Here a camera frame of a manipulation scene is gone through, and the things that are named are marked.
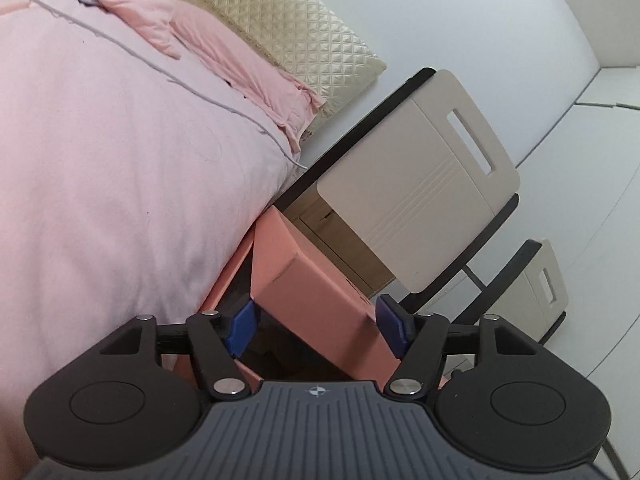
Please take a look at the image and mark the pink pillow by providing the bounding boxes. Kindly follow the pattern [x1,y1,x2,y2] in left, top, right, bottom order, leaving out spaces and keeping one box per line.
[170,1,326,154]

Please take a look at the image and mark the beige quilted headboard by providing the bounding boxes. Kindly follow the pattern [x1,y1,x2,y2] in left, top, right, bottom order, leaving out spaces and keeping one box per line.
[184,0,386,133]

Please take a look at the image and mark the right beige folding chair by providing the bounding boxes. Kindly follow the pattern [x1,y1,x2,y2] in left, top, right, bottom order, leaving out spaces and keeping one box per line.
[452,238,568,344]

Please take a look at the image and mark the orange box lid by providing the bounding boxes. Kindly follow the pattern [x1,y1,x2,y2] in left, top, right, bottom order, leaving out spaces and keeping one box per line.
[200,207,399,388]

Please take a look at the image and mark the left beige folding chair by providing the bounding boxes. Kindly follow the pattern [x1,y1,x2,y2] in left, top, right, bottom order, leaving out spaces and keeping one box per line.
[276,67,520,313]

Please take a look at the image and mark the wooden drawer cabinet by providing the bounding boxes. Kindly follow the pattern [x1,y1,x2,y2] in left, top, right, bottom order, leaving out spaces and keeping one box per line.
[283,186,394,297]

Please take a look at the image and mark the beige folding chair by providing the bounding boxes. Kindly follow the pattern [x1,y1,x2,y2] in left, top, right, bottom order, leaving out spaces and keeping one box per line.
[452,238,568,344]
[276,67,520,313]

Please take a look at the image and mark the pink bed sheet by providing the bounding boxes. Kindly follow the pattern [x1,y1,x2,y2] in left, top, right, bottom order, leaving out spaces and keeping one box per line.
[1,0,294,479]

